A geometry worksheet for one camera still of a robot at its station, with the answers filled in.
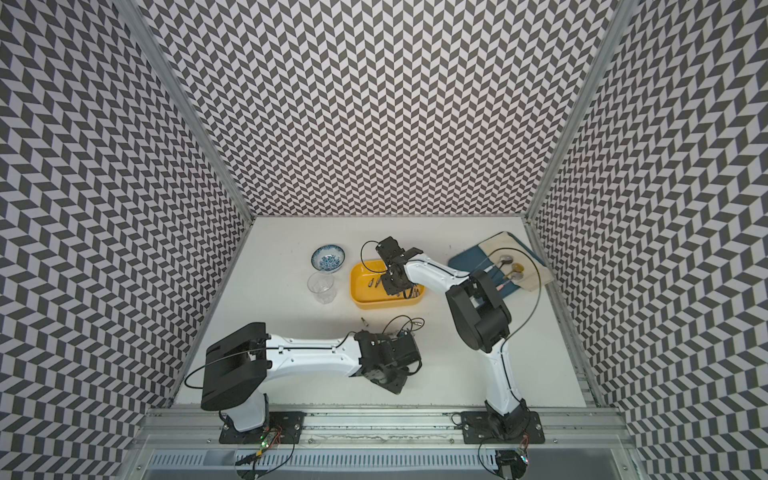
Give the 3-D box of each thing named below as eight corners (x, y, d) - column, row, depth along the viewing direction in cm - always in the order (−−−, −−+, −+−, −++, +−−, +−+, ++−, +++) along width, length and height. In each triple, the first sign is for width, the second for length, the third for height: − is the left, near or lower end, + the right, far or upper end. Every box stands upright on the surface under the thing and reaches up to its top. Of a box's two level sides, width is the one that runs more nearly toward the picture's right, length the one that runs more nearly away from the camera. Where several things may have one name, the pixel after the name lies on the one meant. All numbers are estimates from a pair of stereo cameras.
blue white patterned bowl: (312, 272, 104) (309, 264, 100) (317, 252, 109) (314, 243, 105) (343, 272, 104) (341, 264, 100) (346, 252, 109) (344, 243, 106)
